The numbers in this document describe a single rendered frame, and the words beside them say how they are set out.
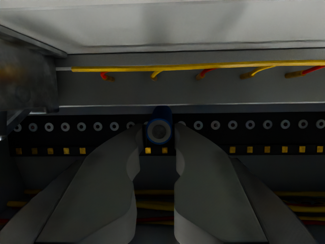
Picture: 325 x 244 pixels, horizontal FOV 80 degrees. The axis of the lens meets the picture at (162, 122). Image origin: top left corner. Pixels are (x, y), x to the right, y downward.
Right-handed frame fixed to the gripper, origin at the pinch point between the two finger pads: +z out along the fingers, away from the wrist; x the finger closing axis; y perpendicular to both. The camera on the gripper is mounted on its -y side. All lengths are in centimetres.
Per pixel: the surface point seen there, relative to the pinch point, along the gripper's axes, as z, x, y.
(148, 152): 8.4, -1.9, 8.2
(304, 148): 8.4, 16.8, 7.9
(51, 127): 9.9, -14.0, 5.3
